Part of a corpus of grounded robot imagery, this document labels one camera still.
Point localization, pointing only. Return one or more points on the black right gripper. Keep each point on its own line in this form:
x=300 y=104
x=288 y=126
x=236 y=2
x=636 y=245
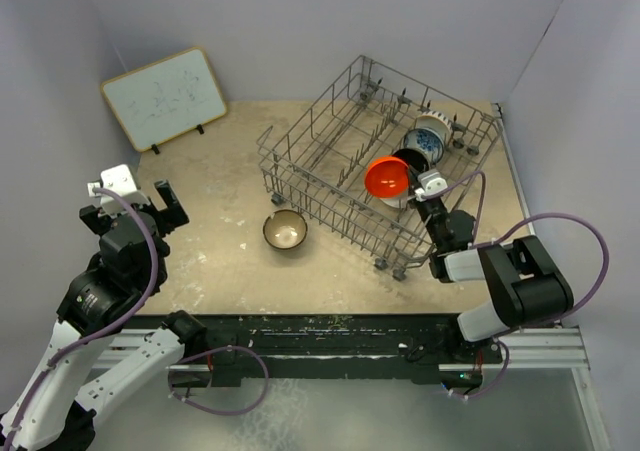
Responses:
x=414 y=184

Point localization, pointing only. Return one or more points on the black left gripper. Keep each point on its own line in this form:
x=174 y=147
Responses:
x=172 y=214

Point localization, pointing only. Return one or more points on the black glossy bowl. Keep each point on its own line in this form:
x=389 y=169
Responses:
x=414 y=159

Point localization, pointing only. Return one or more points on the blue patterned bowl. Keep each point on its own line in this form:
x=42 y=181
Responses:
x=427 y=142

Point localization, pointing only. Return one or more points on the brown glazed bowl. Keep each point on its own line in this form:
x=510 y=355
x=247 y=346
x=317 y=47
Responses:
x=285 y=229

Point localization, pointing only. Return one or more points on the white orange rimmed striped bowl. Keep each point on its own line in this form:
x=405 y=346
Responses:
x=437 y=122

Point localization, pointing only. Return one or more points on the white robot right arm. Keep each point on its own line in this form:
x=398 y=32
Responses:
x=524 y=283

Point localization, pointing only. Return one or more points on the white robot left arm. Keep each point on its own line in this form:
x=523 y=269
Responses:
x=62 y=408

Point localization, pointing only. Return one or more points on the yellow framed whiteboard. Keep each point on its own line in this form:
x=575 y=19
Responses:
x=165 y=99

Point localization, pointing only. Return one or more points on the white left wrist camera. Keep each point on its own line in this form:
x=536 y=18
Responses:
x=121 y=180

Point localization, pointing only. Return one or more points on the grey wire dish rack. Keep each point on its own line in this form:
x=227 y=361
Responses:
x=318 y=166

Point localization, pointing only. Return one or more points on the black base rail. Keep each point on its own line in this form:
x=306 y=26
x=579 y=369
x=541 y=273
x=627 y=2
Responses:
x=420 y=348

